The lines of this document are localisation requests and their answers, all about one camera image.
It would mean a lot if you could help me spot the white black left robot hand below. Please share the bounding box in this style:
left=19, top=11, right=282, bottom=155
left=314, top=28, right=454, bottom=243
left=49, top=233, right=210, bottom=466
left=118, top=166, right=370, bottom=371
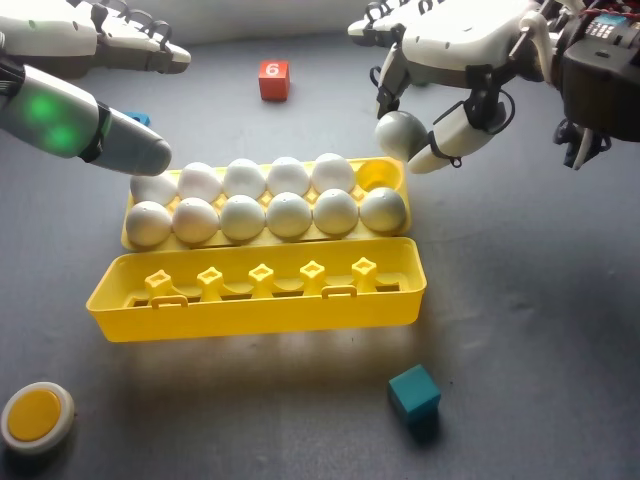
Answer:
left=0, top=0, right=193, bottom=178

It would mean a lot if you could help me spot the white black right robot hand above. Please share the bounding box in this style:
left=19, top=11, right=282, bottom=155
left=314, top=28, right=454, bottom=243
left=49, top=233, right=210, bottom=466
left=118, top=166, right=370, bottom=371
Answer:
left=347, top=0, right=551, bottom=176

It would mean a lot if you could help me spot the white toy egg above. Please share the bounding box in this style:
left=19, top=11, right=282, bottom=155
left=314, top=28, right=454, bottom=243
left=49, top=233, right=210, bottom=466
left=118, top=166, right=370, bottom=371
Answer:
left=222, top=158, right=267, bottom=199
left=374, top=110, right=431, bottom=162
left=265, top=192, right=313, bottom=239
left=172, top=197, right=221, bottom=245
left=124, top=200, right=174, bottom=248
left=129, top=172, right=179, bottom=205
left=266, top=156, right=312, bottom=197
left=359, top=187, right=407, bottom=234
left=177, top=161, right=223, bottom=203
left=312, top=188, right=360, bottom=237
left=219, top=194, right=267, bottom=242
left=310, top=152, right=357, bottom=195

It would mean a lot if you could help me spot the yellow plastic egg carton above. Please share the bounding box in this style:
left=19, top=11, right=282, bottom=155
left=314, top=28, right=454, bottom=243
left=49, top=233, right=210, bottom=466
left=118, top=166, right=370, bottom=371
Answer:
left=85, top=156, right=428, bottom=344

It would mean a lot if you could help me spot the red block with number six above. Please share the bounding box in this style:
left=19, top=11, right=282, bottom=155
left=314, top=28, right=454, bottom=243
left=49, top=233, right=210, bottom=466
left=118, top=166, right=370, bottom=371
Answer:
left=258, top=60, right=291, bottom=103

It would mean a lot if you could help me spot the grey table cloth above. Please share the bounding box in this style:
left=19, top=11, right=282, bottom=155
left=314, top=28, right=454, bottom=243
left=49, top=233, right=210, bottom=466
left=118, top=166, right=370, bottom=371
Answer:
left=0, top=39, right=640, bottom=480

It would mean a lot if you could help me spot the yellow and white round toy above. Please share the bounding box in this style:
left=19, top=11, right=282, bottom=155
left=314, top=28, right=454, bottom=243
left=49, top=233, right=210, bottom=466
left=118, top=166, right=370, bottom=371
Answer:
left=0, top=381, right=76, bottom=456

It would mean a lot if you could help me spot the teal wooden cube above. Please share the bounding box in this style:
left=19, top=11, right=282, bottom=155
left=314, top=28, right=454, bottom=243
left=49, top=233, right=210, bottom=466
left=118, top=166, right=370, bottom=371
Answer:
left=387, top=364, right=442, bottom=431

